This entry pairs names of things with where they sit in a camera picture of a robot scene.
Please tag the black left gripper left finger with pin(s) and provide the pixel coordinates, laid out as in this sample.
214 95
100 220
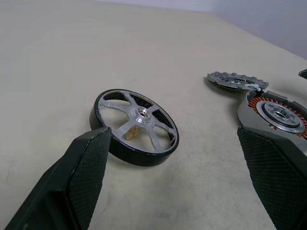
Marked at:
79 182

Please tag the grey toothed gear plate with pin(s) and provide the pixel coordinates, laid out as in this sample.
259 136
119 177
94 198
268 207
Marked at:
230 80

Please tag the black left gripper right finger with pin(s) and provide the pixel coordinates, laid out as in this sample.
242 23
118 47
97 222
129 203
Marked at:
275 172

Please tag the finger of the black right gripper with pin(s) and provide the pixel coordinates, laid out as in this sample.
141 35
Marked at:
304 73

